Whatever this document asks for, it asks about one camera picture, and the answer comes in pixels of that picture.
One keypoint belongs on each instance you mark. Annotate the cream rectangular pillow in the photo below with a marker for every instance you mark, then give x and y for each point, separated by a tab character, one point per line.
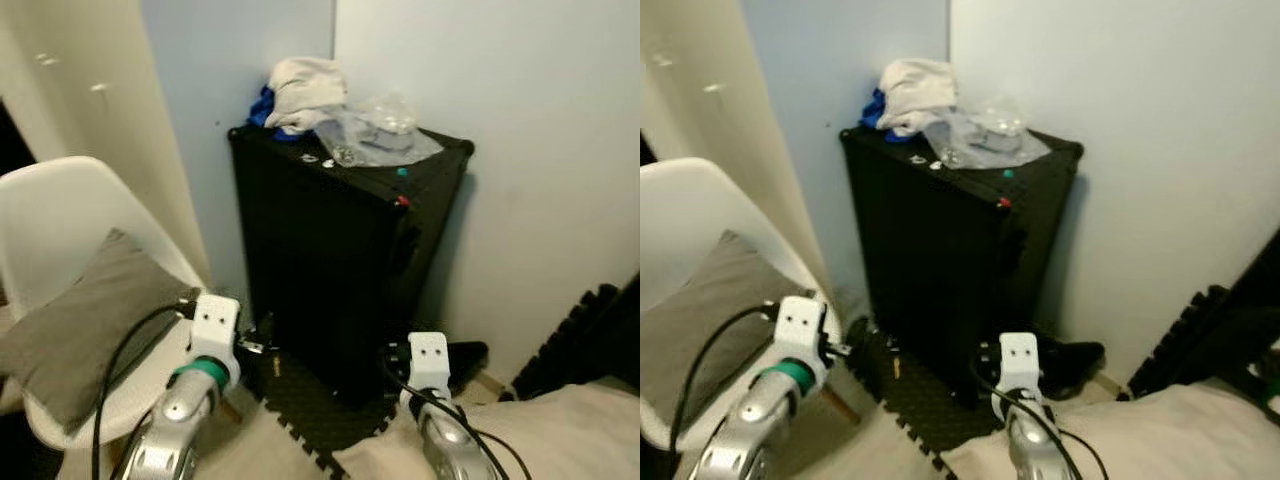
540	430
1160	435

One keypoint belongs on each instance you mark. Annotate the black foam puzzle mat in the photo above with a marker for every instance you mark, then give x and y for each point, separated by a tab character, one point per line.
905	415
310	410

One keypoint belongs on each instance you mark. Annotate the blue crumpled cloth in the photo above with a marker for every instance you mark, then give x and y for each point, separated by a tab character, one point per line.
262	108
874	110

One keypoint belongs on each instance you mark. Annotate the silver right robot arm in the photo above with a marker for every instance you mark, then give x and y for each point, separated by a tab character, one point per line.
1035	440
450	440

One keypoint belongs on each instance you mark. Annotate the grey square cushion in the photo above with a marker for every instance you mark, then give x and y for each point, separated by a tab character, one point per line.
90	320
710	310

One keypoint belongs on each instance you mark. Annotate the clear plastic bag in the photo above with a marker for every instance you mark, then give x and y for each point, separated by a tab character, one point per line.
985	135
375	135

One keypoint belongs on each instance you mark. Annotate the black lumpy object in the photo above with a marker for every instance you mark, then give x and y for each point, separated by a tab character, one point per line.
468	358
1075	365

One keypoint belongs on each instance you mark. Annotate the cream wardrobe door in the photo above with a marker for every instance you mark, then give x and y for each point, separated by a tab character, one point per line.
710	130
100	140

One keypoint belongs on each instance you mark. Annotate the black ridged foam panel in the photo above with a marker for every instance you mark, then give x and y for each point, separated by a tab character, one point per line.
1210	320
590	335

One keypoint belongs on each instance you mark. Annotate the white crumpled cloth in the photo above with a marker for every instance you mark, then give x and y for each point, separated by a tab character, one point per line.
305	90
915	92

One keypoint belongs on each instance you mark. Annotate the white plastic shell chair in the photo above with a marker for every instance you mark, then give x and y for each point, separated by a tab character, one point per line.
690	210
50	210

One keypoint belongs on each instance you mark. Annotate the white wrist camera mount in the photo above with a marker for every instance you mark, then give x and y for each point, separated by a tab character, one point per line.
215	325
1020	362
430	360
798	325

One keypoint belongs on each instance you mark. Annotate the black fabric cabinet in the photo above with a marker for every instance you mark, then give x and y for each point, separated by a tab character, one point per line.
330	260
940	260

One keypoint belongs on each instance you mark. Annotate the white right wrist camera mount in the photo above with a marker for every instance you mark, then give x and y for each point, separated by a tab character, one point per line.
1020	362
430	360

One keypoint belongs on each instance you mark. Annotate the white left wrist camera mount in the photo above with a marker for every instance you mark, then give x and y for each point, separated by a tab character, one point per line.
215	325
798	325

